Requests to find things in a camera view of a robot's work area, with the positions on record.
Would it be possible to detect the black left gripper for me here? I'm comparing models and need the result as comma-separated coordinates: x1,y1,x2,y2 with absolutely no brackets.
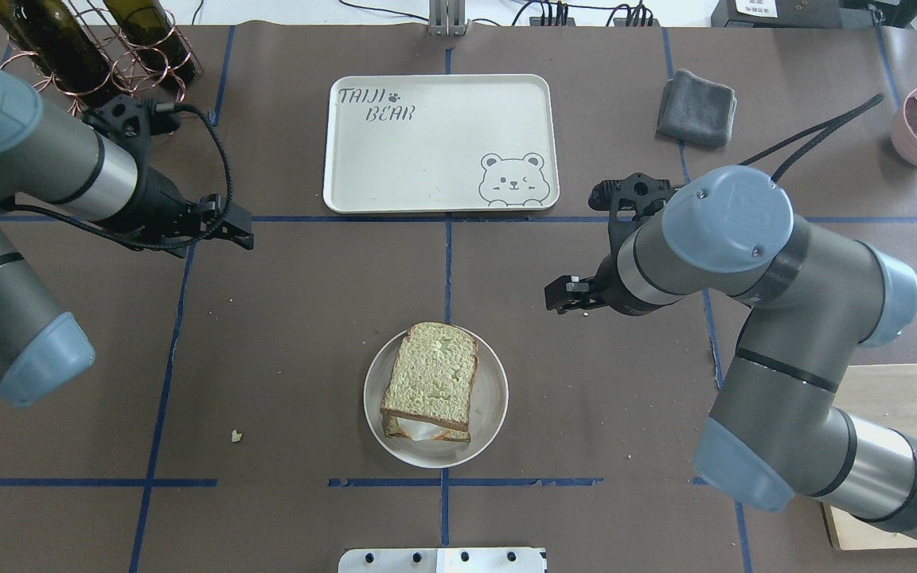
81,95,255,256

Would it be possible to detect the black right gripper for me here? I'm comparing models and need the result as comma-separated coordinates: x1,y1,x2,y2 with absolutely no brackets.
544,173,683,316

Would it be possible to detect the white round plate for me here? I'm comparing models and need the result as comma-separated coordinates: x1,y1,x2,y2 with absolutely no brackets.
363,327,509,469

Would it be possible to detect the bread slice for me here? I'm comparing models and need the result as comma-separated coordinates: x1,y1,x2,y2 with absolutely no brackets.
383,415,470,442
380,322,479,432

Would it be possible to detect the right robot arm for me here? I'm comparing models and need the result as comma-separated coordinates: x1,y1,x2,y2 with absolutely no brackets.
544,166,917,540

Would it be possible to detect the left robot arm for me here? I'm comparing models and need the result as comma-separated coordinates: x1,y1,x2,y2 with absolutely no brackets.
0,69,255,407

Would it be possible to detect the cream bear tray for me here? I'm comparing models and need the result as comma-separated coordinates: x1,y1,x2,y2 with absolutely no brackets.
322,75,560,215

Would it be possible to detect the fried egg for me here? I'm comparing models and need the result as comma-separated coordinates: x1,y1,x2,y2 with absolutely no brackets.
396,418,451,440

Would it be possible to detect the dark wine bottle lower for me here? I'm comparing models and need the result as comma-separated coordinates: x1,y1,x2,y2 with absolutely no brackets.
104,1,197,91

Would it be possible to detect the dark wine bottle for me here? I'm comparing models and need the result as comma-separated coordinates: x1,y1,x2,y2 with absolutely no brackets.
104,1,197,91
0,1,128,108

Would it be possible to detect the bread slice under egg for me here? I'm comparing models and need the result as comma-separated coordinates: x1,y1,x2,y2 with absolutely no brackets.
383,415,470,442

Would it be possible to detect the grey folded cloth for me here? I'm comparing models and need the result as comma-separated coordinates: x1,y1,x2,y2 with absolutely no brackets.
656,68,736,148

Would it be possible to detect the dark wine bottle upper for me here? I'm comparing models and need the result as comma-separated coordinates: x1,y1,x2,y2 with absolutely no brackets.
0,1,128,108

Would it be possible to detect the black power strip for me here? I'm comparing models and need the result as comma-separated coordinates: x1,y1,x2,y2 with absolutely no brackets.
512,1,660,28

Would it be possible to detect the wooden cutting board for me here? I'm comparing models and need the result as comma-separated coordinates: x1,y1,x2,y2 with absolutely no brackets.
822,364,917,552

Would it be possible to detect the copper wire bottle rack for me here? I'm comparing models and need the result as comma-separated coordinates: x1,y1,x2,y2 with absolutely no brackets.
0,1,201,114

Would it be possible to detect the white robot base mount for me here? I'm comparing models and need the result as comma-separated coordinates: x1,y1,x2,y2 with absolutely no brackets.
338,547,548,572

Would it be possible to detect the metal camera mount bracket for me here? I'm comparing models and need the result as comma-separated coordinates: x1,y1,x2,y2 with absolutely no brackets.
428,0,469,37

